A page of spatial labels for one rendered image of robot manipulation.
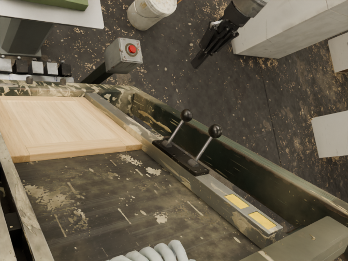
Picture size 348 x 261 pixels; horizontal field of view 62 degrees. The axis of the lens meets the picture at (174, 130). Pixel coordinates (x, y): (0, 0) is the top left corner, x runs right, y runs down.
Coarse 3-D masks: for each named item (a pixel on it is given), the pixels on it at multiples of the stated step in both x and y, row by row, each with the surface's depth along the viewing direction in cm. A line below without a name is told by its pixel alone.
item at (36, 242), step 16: (0, 144) 60; (0, 160) 55; (0, 176) 55; (16, 176) 51; (0, 192) 52; (16, 192) 47; (0, 208) 43; (16, 208) 44; (32, 208) 44; (0, 224) 40; (16, 224) 41; (32, 224) 41; (0, 240) 37; (16, 240) 41; (32, 240) 38; (0, 256) 35; (16, 256) 40; (32, 256) 36; (48, 256) 36
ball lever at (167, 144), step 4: (184, 112) 82; (188, 112) 82; (192, 112) 83; (180, 116) 83; (184, 116) 82; (188, 116) 82; (192, 116) 83; (184, 120) 83; (188, 120) 83; (180, 124) 83; (176, 128) 83; (176, 132) 83; (172, 136) 83; (164, 140) 84; (168, 140) 83; (164, 144) 83; (168, 144) 82
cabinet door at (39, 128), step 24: (0, 96) 104; (24, 96) 109; (0, 120) 85; (24, 120) 89; (48, 120) 93; (72, 120) 97; (96, 120) 101; (24, 144) 74; (48, 144) 76; (72, 144) 79; (96, 144) 82; (120, 144) 85
